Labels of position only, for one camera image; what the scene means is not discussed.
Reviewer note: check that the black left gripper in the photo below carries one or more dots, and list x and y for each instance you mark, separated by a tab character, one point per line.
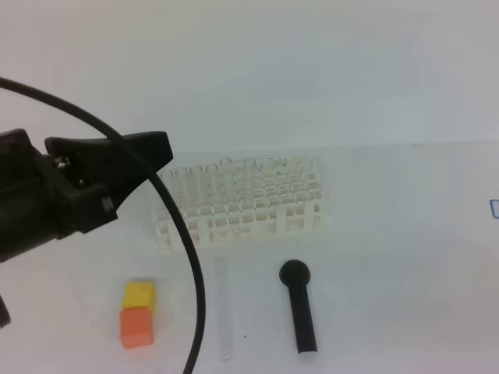
39	205

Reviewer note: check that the clear glass test tube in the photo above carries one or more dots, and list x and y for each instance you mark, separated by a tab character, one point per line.
224	309

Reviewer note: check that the clear test tube in rack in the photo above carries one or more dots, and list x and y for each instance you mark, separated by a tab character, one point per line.
197	174
250	166
166	177
228	179
213	179
180	186

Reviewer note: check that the white plastic test tube rack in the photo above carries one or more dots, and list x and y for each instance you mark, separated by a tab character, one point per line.
288	198

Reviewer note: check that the yellow cube block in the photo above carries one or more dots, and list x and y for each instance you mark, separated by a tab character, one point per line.
139	294

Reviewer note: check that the orange cube block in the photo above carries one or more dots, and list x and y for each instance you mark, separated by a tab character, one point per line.
136	327

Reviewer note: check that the black plastic scoop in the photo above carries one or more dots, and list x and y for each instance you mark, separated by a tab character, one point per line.
295	275

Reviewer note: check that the blue marking at table edge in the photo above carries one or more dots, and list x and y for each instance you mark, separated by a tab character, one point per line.
494	207

